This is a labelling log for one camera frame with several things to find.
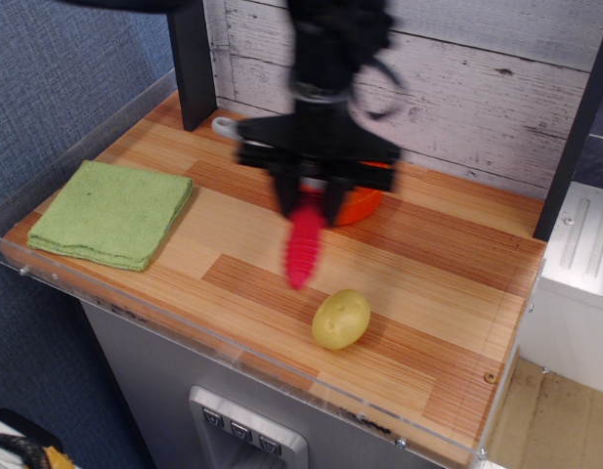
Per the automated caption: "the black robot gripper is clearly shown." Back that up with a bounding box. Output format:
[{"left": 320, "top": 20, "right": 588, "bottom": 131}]
[{"left": 237, "top": 100, "right": 400, "bottom": 226}]

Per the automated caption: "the red handled ice cream scoop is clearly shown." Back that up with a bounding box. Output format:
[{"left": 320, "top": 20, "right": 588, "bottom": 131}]
[{"left": 284, "top": 191, "right": 326, "bottom": 290}]

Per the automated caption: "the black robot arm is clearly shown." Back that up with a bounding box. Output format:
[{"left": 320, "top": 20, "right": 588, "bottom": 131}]
[{"left": 237, "top": 1, "right": 402, "bottom": 226}]

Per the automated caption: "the green folded towel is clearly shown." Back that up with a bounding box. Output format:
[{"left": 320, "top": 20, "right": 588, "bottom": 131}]
[{"left": 27, "top": 160, "right": 194, "bottom": 272}]

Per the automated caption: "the yellow toy potato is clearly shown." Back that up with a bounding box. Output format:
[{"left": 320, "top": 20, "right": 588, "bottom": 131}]
[{"left": 312, "top": 289, "right": 371, "bottom": 350}]

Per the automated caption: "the grey toy fridge cabinet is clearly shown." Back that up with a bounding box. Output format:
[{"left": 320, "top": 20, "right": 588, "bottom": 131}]
[{"left": 83, "top": 304, "right": 434, "bottom": 468}]

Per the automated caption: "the silver dispenser button panel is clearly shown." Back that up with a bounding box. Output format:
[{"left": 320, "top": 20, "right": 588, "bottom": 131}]
[{"left": 189, "top": 386, "right": 310, "bottom": 468}]

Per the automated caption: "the white toy sink unit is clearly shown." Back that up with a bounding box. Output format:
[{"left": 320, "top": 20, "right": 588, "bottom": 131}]
[{"left": 517, "top": 183, "right": 603, "bottom": 392}]

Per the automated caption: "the clear acrylic table guard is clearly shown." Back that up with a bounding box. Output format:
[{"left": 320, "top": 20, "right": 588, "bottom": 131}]
[{"left": 0, "top": 66, "right": 544, "bottom": 467}]

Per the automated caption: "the yellow object at corner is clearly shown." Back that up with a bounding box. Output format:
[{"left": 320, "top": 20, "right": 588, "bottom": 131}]
[{"left": 28, "top": 447, "right": 77, "bottom": 469}]

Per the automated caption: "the orange pot with grey handle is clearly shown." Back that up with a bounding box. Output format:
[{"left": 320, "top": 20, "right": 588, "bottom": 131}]
[{"left": 211, "top": 117, "right": 382, "bottom": 226}]

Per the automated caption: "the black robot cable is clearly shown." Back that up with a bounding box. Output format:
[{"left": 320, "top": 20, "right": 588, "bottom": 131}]
[{"left": 354, "top": 56, "right": 409, "bottom": 123}]

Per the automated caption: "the dark grey left post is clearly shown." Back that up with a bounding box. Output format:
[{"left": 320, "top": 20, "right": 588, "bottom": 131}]
[{"left": 167, "top": 1, "right": 217, "bottom": 131}]

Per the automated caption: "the dark grey post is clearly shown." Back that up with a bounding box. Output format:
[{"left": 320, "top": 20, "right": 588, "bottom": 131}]
[
  {"left": 532, "top": 0, "right": 603, "bottom": 242},
  {"left": 167, "top": 1, "right": 217, "bottom": 131}
]

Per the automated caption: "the dark grey right post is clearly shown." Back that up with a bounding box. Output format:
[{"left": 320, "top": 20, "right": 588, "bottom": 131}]
[{"left": 532, "top": 0, "right": 603, "bottom": 242}]

